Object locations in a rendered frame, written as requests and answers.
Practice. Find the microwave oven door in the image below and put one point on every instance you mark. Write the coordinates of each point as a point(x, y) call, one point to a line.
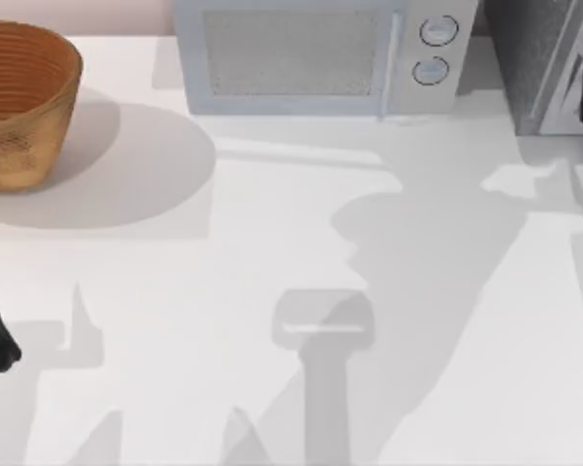
point(291, 53)

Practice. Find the pale microwave oven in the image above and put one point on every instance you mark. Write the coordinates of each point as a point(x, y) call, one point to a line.
point(432, 97)

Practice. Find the round microwave knob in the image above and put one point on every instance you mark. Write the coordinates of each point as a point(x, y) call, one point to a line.
point(438, 30)
point(430, 71)

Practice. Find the brown woven basket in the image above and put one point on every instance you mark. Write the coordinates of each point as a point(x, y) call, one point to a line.
point(26, 121)

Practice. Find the grey cabinet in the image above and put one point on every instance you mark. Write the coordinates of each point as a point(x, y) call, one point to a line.
point(539, 63)

